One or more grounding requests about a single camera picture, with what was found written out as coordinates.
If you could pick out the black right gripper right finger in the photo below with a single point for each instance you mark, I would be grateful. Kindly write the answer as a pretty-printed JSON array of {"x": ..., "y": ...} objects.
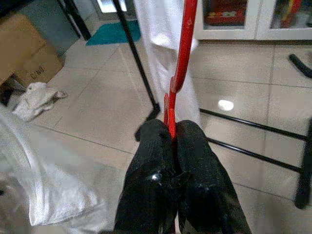
[{"x": 202, "y": 185}]

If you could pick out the glass door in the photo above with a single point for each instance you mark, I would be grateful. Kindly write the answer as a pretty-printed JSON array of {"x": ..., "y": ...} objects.
[{"x": 104, "y": 5}]

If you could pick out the metal clothes rack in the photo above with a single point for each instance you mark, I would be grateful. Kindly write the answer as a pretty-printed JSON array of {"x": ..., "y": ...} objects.
[{"x": 137, "y": 56}]

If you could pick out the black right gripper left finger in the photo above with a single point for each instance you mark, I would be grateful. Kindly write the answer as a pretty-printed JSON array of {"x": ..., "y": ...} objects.
[{"x": 148, "y": 182}]

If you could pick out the white jacket black trim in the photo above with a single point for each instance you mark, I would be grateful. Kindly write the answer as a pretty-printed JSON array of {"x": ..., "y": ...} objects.
[{"x": 48, "y": 190}]

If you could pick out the grey storage bin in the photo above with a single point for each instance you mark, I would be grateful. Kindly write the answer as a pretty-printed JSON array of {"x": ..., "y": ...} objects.
[{"x": 48, "y": 26}]

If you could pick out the crumpled white cloth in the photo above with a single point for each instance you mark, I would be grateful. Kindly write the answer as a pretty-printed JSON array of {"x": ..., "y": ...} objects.
[{"x": 36, "y": 100}]

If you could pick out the red clothes hanger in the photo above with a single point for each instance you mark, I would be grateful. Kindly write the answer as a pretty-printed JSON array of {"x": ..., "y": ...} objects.
[{"x": 185, "y": 36}]

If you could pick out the large cardboard box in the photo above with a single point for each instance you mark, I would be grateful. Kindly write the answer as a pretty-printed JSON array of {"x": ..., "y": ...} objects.
[{"x": 17, "y": 44}]

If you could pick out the teal floor mat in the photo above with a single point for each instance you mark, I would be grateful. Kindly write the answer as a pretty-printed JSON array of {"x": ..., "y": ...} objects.
[{"x": 109, "y": 34}]

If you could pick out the small printed cardboard box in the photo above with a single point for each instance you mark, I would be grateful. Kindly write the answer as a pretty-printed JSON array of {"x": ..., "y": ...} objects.
[{"x": 41, "y": 70}]

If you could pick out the white glass door cabinet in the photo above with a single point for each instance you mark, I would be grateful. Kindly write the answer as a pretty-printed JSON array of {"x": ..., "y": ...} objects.
[{"x": 251, "y": 19}]

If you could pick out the plain white shirt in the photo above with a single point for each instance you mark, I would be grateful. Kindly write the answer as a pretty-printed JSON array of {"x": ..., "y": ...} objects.
[{"x": 158, "y": 48}]

